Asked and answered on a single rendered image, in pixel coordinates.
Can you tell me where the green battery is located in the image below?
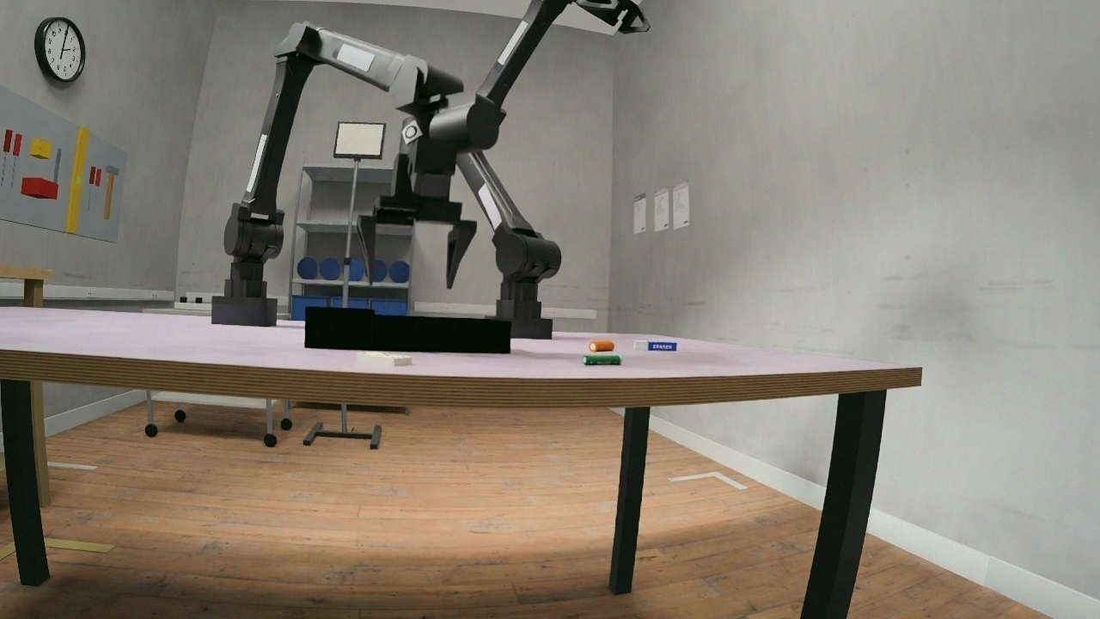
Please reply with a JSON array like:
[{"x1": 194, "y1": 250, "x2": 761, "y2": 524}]
[{"x1": 583, "y1": 355, "x2": 622, "y2": 365}]

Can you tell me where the white domino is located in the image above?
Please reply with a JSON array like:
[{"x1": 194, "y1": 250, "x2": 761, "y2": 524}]
[{"x1": 358, "y1": 352, "x2": 413, "y2": 366}]

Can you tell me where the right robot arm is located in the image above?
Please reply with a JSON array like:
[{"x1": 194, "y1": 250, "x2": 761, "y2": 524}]
[{"x1": 211, "y1": 21, "x2": 499, "y2": 307}]

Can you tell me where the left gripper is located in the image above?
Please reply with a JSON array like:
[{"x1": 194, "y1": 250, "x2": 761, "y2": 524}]
[{"x1": 576, "y1": 0, "x2": 651, "y2": 34}]

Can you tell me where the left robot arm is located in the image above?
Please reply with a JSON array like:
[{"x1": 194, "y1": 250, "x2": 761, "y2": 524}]
[{"x1": 457, "y1": 0, "x2": 578, "y2": 328}]

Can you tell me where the black bin rack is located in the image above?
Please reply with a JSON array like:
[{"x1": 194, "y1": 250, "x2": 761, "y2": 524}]
[{"x1": 304, "y1": 306, "x2": 512, "y2": 353}]

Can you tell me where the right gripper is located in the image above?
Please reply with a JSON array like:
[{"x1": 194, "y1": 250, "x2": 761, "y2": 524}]
[{"x1": 356, "y1": 194, "x2": 479, "y2": 288}]

